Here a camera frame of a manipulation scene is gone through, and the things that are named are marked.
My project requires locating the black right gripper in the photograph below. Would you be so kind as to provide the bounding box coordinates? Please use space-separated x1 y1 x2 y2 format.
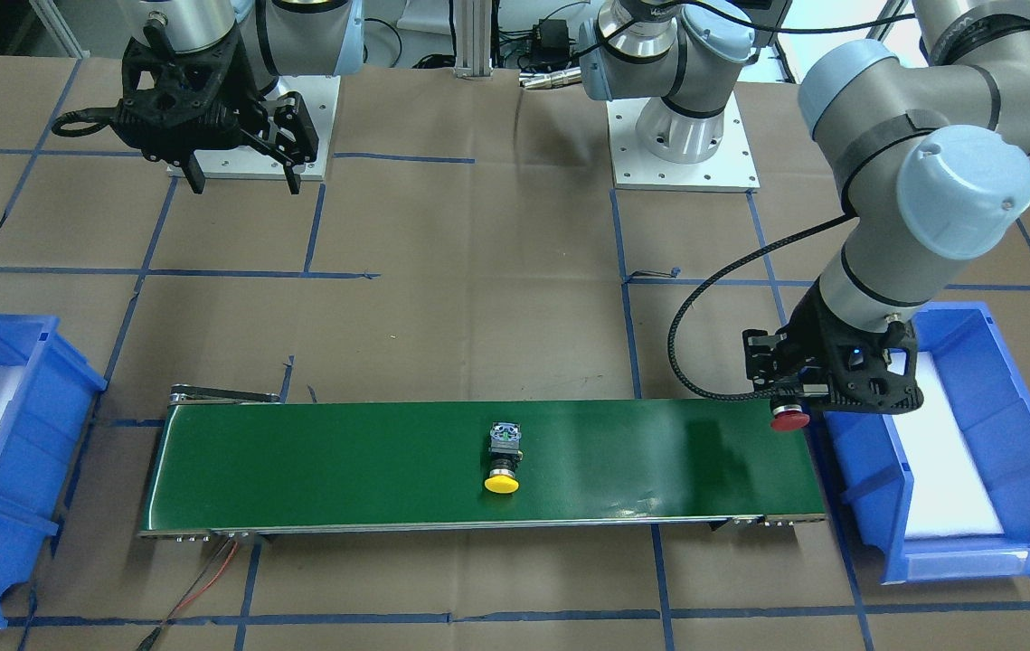
107 18 317 196

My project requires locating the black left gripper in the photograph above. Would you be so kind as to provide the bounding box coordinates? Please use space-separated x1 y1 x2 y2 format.
742 288 923 417

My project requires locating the red push button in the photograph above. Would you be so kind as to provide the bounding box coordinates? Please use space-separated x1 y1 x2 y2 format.
770 401 811 432

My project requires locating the yellow push button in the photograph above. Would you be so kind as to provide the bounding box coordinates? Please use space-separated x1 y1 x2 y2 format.
483 421 524 495

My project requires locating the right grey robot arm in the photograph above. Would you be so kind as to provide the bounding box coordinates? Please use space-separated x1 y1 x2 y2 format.
107 1 364 193

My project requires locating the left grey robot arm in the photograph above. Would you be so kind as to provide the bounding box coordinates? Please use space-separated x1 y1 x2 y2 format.
575 1 1030 429

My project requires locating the green conveyor belt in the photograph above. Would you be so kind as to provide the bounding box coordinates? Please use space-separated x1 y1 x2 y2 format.
138 399 826 539

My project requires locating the black power adapter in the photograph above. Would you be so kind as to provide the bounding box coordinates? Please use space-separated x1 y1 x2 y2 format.
531 18 570 59

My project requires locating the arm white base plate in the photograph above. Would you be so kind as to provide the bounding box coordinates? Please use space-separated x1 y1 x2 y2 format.
607 96 761 193
194 77 342 182

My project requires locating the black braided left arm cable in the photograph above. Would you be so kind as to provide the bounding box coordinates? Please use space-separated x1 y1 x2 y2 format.
666 212 859 401

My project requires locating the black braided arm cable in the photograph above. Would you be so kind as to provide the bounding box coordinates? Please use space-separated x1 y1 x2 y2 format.
48 107 121 138
666 212 859 401

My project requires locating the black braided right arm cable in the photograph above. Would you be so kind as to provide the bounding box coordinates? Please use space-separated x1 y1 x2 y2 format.
48 107 121 138

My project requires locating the aluminium profile post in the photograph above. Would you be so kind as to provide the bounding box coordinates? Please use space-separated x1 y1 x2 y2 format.
449 1 497 79

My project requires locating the red black wire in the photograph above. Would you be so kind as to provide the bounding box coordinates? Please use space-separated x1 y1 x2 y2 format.
137 539 241 651

